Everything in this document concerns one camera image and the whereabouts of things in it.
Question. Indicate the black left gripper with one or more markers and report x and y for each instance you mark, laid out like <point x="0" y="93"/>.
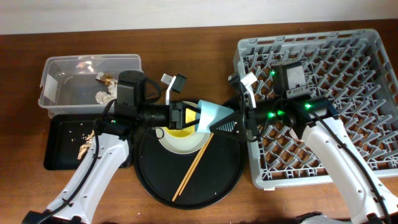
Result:
<point x="178" y="112"/>

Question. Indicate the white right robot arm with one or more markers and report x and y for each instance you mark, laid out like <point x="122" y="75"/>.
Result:
<point x="315" y="121"/>

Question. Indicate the light blue cup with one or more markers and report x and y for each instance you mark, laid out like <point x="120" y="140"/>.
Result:
<point x="210" y="113"/>

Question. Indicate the yellow bowl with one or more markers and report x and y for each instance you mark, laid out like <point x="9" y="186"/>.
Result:
<point x="186" y="132"/>

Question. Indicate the white tissue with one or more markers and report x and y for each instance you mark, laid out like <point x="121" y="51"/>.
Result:
<point x="104" y="97"/>

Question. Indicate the grey dishwasher rack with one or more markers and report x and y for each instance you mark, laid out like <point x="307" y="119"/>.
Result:
<point x="350" y="68"/>

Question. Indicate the round black tray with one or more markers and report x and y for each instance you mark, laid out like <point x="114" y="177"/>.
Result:
<point x="161" y="171"/>

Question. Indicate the wooden chopstick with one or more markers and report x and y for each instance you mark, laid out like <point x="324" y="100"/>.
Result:
<point x="189" y="171"/>
<point x="196" y="166"/>

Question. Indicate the black rectangular tray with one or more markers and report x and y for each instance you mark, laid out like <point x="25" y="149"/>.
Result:
<point x="68" y="132"/>

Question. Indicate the clear plastic bin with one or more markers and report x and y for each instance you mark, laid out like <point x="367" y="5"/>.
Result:
<point x="69" y="83"/>

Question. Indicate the food scraps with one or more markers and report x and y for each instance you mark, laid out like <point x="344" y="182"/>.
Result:
<point x="85" y="140"/>

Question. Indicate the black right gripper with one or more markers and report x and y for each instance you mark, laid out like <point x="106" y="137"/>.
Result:
<point x="246" y="112"/>

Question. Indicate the grey-green ceramic plate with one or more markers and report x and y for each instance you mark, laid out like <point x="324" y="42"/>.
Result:
<point x="187" y="145"/>

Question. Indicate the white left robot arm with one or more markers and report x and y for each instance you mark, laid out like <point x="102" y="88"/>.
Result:
<point x="79" y="199"/>

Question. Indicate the gold foil wrapper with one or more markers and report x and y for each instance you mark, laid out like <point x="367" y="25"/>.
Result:
<point x="106" y="78"/>

